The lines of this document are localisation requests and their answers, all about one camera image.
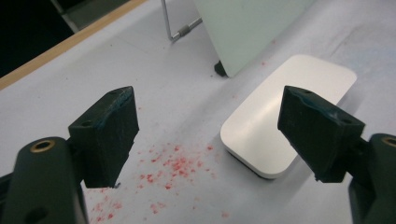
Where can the metal board support leg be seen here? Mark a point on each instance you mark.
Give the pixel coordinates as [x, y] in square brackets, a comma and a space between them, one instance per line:
[183, 30]

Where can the white rounded board eraser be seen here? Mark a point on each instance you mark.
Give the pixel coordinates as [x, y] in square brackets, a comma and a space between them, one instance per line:
[258, 133]

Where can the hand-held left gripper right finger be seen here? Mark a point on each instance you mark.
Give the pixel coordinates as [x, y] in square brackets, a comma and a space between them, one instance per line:
[317, 137]

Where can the wooden table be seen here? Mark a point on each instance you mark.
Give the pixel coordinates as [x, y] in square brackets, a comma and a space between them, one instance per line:
[46, 53]

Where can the pale green standing whiteboard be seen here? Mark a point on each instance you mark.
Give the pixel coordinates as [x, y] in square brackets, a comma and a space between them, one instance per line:
[243, 31]

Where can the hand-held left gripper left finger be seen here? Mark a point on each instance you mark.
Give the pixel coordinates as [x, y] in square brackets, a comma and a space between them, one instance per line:
[104, 140]

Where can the white table sheet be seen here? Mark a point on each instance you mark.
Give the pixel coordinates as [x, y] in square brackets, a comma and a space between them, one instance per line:
[186, 93]

